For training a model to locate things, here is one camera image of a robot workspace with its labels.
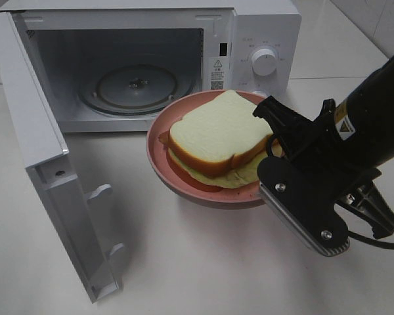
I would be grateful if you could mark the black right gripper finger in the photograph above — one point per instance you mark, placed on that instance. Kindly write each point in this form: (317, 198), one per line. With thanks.
(289, 127)
(368, 204)

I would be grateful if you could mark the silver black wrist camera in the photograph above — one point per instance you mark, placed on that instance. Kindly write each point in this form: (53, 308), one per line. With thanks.
(297, 203)

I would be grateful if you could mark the pink round plate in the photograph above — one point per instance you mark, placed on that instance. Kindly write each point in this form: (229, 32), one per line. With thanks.
(244, 197)

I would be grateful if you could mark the upper white power knob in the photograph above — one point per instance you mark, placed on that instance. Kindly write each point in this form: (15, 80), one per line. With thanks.
(264, 61)

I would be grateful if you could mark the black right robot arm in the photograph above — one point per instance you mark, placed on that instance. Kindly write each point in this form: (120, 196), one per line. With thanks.
(368, 113)

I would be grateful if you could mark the lower white timer knob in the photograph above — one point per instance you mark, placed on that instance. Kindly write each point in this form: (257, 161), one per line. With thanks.
(260, 93)

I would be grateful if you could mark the glass microwave turntable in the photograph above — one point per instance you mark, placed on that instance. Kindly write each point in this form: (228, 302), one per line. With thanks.
(136, 90)

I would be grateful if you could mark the white bread sandwich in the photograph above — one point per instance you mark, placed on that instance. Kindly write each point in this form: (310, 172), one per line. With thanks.
(219, 144)

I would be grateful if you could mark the white microwave oven body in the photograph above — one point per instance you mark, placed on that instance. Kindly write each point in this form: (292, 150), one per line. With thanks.
(79, 39)

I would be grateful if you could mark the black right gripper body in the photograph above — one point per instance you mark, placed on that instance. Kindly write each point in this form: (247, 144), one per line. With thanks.
(325, 162)

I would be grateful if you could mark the white warning label sticker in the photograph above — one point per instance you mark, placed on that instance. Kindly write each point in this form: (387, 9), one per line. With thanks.
(216, 74)

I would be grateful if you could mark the white microwave door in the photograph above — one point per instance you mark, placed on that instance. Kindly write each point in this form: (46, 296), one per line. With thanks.
(47, 159)

